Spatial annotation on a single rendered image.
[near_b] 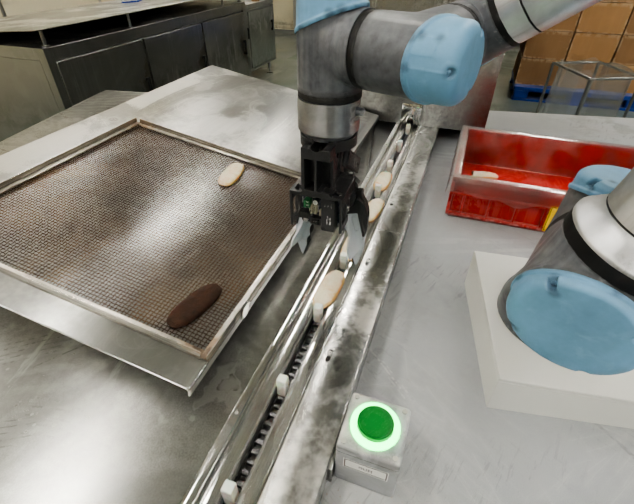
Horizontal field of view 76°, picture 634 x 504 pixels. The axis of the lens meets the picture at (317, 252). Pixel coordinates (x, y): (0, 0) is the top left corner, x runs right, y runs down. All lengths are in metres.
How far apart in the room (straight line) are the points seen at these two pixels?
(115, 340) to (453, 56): 0.51
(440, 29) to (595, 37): 4.66
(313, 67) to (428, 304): 0.44
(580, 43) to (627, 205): 4.67
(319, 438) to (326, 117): 0.37
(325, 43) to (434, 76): 0.12
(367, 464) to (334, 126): 0.37
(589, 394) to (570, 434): 0.06
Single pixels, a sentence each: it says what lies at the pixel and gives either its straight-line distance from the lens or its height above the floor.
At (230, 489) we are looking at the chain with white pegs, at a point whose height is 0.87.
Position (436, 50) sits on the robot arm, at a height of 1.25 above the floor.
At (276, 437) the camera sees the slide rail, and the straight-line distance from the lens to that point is 0.53.
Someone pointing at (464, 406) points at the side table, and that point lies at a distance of 0.62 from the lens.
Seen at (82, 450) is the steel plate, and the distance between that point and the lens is 0.63.
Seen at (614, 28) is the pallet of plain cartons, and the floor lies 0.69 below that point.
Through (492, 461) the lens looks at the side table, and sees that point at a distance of 0.59.
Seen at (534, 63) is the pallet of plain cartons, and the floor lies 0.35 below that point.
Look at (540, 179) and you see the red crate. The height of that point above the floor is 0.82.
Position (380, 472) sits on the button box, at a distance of 0.49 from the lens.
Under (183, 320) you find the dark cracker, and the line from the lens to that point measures 0.59.
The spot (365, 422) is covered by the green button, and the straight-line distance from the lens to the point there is 0.48.
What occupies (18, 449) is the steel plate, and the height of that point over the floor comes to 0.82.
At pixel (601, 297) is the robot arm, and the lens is 0.39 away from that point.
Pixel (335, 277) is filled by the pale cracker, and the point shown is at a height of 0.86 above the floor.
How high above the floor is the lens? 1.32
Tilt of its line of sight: 37 degrees down
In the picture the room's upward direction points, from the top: straight up
